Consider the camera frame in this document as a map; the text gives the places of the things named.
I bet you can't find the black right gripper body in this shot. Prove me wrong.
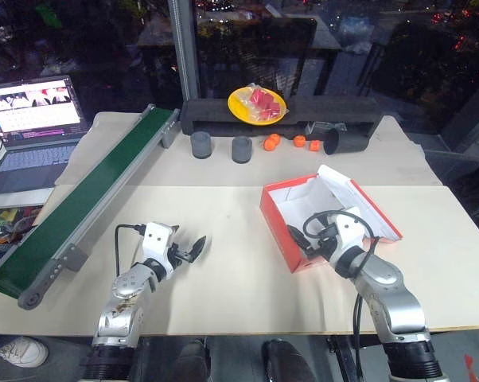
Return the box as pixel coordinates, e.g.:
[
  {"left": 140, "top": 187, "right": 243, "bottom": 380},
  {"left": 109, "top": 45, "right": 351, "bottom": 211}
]
[{"left": 305, "top": 224, "right": 338, "bottom": 262}]

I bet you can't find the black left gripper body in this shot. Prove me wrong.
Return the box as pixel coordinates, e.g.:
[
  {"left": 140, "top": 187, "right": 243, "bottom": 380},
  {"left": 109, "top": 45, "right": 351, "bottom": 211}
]
[{"left": 168, "top": 242, "right": 195, "bottom": 267}]

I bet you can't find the red cardboard box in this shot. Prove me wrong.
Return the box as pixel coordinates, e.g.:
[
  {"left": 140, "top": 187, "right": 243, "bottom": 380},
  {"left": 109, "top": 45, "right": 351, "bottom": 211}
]
[{"left": 259, "top": 164, "right": 404, "bottom": 274}]

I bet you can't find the grey cup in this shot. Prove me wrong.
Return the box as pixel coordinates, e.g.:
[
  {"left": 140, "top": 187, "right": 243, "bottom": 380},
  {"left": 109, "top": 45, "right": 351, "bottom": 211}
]
[
  {"left": 189, "top": 131, "right": 213, "bottom": 161},
  {"left": 231, "top": 135, "right": 253, "bottom": 165}
]

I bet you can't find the black cylinder container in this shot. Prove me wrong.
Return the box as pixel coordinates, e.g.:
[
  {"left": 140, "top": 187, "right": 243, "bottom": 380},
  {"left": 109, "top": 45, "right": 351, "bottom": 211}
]
[{"left": 322, "top": 127, "right": 370, "bottom": 157}]

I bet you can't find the dark rounded shape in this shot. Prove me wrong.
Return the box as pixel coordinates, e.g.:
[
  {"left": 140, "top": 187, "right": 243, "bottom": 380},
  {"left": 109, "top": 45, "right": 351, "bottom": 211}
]
[
  {"left": 170, "top": 339, "right": 211, "bottom": 382},
  {"left": 260, "top": 337, "right": 317, "bottom": 382}
]

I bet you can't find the long black foam shelf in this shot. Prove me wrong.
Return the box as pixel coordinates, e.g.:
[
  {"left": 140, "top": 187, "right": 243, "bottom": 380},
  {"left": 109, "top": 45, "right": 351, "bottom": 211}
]
[{"left": 178, "top": 96, "right": 390, "bottom": 139}]

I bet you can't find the yellow plate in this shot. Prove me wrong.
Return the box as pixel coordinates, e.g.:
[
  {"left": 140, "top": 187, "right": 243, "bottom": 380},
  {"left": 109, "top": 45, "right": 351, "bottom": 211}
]
[{"left": 227, "top": 85, "right": 289, "bottom": 126}]

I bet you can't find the clear bag of red pieces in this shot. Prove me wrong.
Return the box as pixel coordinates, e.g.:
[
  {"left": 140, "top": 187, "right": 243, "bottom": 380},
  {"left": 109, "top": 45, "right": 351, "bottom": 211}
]
[{"left": 238, "top": 82, "right": 283, "bottom": 121}]

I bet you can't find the open laptop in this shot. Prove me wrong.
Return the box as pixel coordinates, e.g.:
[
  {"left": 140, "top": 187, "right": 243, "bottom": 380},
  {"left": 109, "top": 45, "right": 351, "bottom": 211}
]
[{"left": 0, "top": 74, "right": 90, "bottom": 198}]

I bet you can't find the green plastic bag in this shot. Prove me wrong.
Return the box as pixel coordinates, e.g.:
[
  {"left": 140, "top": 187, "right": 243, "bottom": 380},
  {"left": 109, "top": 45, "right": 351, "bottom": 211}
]
[{"left": 0, "top": 205, "right": 38, "bottom": 240}]

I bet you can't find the white sneaker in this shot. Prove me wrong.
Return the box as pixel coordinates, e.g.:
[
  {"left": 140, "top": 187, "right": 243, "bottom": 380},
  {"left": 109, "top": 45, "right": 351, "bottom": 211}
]
[{"left": 0, "top": 335, "right": 50, "bottom": 369}]

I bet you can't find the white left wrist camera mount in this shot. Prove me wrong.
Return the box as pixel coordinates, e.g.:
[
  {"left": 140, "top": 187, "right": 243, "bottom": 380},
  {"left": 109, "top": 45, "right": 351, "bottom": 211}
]
[{"left": 141, "top": 221, "right": 177, "bottom": 276}]

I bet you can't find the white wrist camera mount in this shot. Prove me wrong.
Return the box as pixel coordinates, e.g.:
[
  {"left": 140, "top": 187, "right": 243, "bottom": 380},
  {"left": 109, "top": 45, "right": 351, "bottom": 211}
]
[
  {"left": 141, "top": 221, "right": 177, "bottom": 276},
  {"left": 324, "top": 205, "right": 379, "bottom": 264}
]

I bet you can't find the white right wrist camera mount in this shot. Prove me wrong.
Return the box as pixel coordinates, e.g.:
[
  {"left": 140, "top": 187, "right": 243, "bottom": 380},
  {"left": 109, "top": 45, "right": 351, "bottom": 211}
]
[{"left": 324, "top": 205, "right": 379, "bottom": 264}]

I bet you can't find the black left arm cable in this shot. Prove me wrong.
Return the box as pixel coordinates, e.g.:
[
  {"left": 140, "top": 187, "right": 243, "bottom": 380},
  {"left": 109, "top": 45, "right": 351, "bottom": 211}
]
[{"left": 114, "top": 224, "right": 147, "bottom": 279}]

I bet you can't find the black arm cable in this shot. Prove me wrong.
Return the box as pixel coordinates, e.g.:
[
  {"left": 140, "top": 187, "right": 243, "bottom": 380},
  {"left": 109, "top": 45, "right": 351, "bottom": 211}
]
[
  {"left": 302, "top": 209, "right": 380, "bottom": 382},
  {"left": 114, "top": 224, "right": 147, "bottom": 279}
]

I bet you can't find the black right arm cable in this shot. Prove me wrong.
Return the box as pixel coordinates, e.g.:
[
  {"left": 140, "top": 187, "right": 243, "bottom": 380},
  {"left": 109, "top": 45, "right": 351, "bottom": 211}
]
[{"left": 302, "top": 209, "right": 380, "bottom": 382}]

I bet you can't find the green conveyor belt grey frame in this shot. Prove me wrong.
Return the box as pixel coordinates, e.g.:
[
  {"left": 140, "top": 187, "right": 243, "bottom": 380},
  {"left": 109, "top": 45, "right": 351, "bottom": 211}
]
[{"left": 0, "top": 103, "right": 181, "bottom": 312}]

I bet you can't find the black metal table frame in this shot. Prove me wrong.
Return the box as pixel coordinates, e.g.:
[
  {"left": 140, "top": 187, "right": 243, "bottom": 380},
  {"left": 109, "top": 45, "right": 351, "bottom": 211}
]
[{"left": 325, "top": 336, "right": 360, "bottom": 382}]

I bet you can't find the aluminium profile post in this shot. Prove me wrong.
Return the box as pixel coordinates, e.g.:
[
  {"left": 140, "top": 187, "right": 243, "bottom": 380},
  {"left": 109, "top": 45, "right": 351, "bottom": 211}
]
[{"left": 168, "top": 0, "right": 201, "bottom": 109}]

